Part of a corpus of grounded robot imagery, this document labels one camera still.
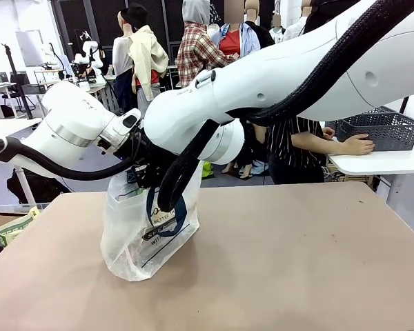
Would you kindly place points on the white translucent shopping bag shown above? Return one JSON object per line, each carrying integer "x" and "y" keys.
{"x": 131, "y": 241}

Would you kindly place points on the person's right forearm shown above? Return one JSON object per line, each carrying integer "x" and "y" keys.
{"x": 317, "y": 145}

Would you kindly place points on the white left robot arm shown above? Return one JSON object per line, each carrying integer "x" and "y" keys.
{"x": 72, "y": 127}

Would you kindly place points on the green printed cardboard carton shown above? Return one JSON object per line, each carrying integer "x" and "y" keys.
{"x": 15, "y": 225}

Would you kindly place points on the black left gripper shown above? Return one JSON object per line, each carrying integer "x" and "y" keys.
{"x": 148, "y": 165}

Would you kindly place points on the mannequin white top dark trousers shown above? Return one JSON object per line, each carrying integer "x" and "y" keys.
{"x": 121, "y": 55}

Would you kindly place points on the mannequin beige jacket black hat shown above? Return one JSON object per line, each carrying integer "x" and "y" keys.
{"x": 148, "y": 65}

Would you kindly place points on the black backpack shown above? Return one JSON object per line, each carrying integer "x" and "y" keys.
{"x": 38, "y": 188}

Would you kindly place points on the person in striped shirt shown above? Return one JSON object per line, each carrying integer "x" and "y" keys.
{"x": 293, "y": 151}

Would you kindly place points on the mannequin red shirt blue jacket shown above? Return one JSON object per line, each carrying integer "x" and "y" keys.
{"x": 233, "y": 38}

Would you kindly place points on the small white background robot arm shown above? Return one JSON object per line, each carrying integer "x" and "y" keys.
{"x": 88, "y": 51}

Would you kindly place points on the dark grey plastic basket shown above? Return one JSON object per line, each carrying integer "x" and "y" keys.
{"x": 383, "y": 132}

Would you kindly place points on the wooden background work table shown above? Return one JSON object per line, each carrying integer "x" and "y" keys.
{"x": 96, "y": 88}

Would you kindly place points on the person's left hand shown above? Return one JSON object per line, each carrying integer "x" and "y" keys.
{"x": 328, "y": 133}

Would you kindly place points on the mannequin white collared shirt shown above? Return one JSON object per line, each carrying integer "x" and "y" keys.
{"x": 293, "y": 29}

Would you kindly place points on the person's right hand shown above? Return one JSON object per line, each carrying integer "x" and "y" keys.
{"x": 360, "y": 145}

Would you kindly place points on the white side table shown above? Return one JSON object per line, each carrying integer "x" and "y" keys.
{"x": 383, "y": 162}

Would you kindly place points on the white stand pole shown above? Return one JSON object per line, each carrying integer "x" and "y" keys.
{"x": 25, "y": 186}

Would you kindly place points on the mannequin plaid shirt grey hood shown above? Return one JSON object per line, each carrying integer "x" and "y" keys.
{"x": 196, "y": 48}

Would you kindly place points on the grey wall board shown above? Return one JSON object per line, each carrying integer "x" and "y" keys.
{"x": 29, "y": 46}

